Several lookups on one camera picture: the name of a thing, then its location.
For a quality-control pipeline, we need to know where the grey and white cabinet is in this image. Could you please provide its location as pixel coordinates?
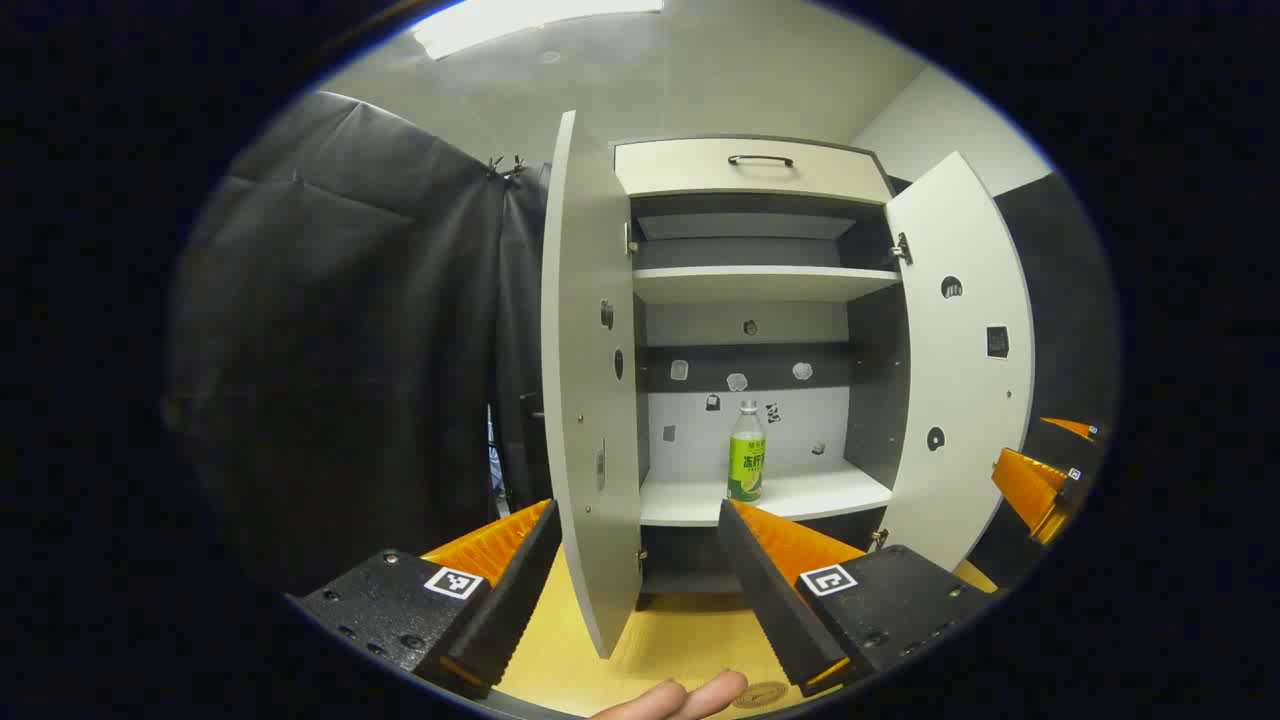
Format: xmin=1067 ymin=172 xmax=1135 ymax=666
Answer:
xmin=610 ymin=135 xmax=913 ymax=611

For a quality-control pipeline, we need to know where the white cabinet drawer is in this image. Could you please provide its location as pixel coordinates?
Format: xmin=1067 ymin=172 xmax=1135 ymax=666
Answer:
xmin=613 ymin=138 xmax=894 ymax=206

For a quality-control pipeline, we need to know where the green label drink bottle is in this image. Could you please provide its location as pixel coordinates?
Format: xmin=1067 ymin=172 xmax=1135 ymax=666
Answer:
xmin=727 ymin=400 xmax=767 ymax=503

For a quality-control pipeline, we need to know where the white cabinet door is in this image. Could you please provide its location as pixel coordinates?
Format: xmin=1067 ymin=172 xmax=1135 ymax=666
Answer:
xmin=880 ymin=150 xmax=1036 ymax=573
xmin=540 ymin=110 xmax=646 ymax=659

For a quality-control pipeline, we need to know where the round tan coaster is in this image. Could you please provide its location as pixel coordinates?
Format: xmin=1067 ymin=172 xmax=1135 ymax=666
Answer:
xmin=730 ymin=680 xmax=791 ymax=711

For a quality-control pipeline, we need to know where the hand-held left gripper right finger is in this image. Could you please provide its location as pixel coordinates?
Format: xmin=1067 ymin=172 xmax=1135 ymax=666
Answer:
xmin=717 ymin=498 xmax=1001 ymax=699

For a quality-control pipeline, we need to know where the white cabinet shelf board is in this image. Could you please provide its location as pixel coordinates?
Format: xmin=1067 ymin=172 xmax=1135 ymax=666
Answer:
xmin=632 ymin=265 xmax=903 ymax=304

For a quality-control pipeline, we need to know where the ceiling light panel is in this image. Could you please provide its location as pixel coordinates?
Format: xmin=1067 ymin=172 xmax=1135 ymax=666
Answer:
xmin=410 ymin=0 xmax=666 ymax=61

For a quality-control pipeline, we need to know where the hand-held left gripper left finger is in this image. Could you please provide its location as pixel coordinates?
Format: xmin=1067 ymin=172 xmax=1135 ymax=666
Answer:
xmin=285 ymin=498 xmax=563 ymax=701

